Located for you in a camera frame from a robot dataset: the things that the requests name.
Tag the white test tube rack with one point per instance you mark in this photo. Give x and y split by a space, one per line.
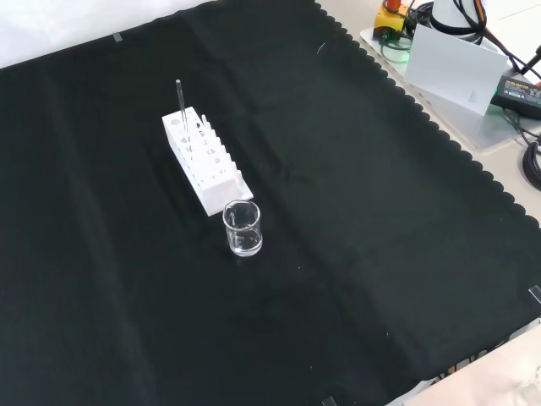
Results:
216 190

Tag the clear glass rod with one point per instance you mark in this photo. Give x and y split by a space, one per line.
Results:
181 101

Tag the small clear glass beaker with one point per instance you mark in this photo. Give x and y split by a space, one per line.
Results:
243 239

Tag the black cloth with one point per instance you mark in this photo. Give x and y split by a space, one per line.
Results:
338 211

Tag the yellow stop button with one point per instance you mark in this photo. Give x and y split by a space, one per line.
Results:
386 19

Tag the white folded card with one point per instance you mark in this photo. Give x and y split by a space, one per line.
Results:
452 67

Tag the black power adapter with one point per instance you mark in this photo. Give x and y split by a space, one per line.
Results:
517 91

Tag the pale board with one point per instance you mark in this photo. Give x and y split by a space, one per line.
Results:
486 376

